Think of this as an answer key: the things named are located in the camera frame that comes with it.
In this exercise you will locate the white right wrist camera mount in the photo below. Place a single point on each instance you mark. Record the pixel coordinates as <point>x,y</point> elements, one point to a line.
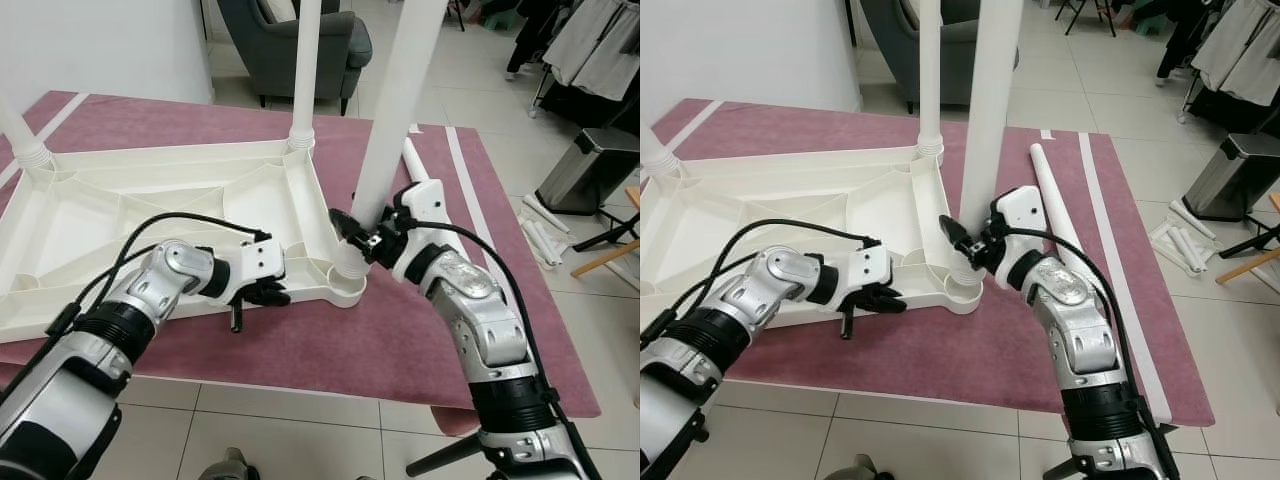
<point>425,210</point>
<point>1020,215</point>

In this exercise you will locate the steel trash bin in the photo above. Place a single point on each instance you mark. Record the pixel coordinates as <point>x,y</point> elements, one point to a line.
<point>590,170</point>
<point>1230,175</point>

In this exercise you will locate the dark robot left foot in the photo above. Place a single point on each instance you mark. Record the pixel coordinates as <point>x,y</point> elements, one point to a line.
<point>225,465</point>
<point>860,468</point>

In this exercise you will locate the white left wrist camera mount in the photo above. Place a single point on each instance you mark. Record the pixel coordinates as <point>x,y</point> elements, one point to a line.
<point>870,268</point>
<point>258,262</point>

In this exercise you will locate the white plastic table leg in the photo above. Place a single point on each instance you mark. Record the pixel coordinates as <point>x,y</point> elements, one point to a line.
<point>20,135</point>
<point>930,70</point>
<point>990,100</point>
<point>655,160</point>
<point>1050,190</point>
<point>400,100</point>
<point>305,70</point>
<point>418,165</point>

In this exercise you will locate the black tripod stand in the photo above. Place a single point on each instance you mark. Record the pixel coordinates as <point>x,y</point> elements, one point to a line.
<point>605,235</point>
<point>1250,245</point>

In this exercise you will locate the white plastic children table top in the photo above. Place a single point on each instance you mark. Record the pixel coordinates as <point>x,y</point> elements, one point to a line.
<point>760,205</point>
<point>120,200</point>

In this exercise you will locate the light wooden stick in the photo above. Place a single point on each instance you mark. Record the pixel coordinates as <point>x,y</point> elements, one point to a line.
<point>1245,265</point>
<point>605,258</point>

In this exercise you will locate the dark grey armchair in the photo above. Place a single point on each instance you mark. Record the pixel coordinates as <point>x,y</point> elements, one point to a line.
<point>890,50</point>
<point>260,50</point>

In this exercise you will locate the maroon cloth with white stripes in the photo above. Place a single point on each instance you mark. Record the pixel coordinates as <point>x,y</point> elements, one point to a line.
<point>300,350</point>
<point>950,360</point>

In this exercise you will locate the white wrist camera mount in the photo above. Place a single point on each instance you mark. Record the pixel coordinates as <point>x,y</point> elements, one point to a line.
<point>870,268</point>
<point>258,262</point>
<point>425,210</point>
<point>1020,215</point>

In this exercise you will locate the beige armchair cushion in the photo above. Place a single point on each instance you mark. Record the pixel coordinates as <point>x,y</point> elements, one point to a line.
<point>275,8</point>

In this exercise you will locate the white plastic tube bundle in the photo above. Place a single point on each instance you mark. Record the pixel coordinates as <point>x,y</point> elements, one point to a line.
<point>545,235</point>
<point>1185,240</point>

